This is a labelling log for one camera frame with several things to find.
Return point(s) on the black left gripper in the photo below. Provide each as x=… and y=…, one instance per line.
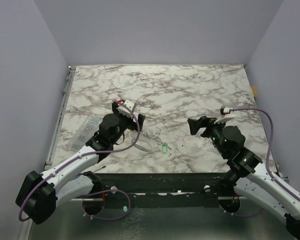
x=133, y=124

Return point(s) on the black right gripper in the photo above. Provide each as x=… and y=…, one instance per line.
x=207, y=125

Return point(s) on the wire keyring with keys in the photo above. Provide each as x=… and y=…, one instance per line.
x=147, y=142

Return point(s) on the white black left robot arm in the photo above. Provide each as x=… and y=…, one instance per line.
x=41, y=193

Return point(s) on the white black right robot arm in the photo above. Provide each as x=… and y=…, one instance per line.
x=248, y=175

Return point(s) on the clear plastic compartment box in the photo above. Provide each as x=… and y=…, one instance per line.
x=86, y=131

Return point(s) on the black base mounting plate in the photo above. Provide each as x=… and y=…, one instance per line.
x=151, y=190

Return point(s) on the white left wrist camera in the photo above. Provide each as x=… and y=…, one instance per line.
x=126, y=107

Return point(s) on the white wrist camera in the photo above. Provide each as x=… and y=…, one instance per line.
x=126, y=107
x=225, y=116

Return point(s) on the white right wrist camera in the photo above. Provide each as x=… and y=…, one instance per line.
x=225, y=116

